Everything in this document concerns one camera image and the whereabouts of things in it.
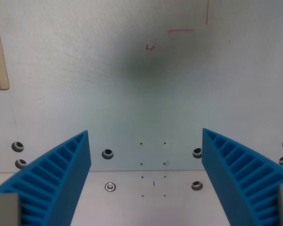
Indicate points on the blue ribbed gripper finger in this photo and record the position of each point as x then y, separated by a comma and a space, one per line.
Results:
228, 169
61, 179

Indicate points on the silver round screw head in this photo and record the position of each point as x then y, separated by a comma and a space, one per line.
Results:
110, 187

